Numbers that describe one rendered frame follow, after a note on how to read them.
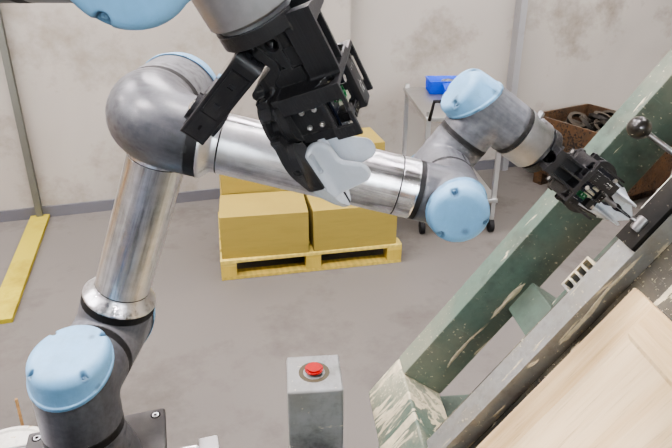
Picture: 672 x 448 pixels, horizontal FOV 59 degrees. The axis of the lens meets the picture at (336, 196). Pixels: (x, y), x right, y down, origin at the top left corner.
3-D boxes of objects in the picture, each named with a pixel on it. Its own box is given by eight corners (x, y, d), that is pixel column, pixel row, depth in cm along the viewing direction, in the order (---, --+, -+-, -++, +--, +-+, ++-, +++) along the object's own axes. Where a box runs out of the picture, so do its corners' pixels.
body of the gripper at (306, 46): (365, 142, 50) (300, 15, 43) (277, 165, 53) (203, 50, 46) (376, 91, 55) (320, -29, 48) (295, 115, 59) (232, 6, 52)
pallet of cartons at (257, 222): (209, 229, 406) (201, 137, 380) (367, 209, 435) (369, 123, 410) (223, 288, 337) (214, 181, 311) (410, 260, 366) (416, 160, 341)
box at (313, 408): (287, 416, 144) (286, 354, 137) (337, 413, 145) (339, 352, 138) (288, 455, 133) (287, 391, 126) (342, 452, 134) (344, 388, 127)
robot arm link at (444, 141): (398, 197, 81) (451, 135, 77) (393, 168, 91) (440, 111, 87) (443, 229, 82) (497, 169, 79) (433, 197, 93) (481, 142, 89)
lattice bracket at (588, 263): (572, 291, 111) (560, 284, 110) (598, 263, 109) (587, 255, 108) (582, 303, 107) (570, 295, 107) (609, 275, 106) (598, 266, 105)
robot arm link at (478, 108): (429, 104, 87) (468, 56, 84) (485, 145, 90) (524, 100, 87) (440, 122, 80) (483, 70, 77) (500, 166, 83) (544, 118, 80)
